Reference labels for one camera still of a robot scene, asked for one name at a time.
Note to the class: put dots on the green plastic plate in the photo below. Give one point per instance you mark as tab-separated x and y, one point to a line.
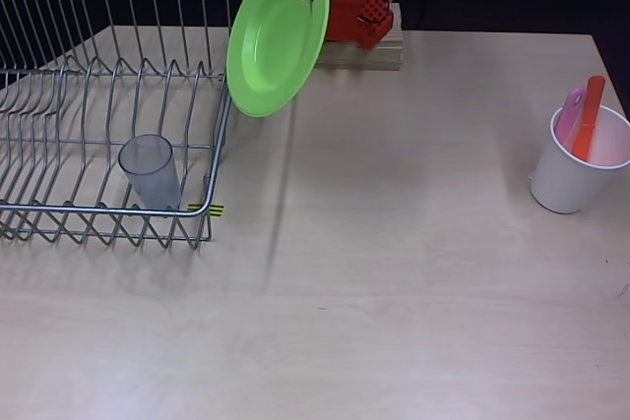
275	46

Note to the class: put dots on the translucent grey plastic tumbler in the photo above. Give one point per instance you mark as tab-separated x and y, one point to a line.
152	174

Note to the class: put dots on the pink plastic utensil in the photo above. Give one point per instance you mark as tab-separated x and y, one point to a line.
570	115

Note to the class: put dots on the orange plastic knife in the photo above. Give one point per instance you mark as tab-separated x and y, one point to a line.
593	95

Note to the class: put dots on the stacked plywood base block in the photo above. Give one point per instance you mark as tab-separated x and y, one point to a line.
384	58

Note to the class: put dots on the white paper cup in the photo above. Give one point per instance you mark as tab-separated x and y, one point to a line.
561	184

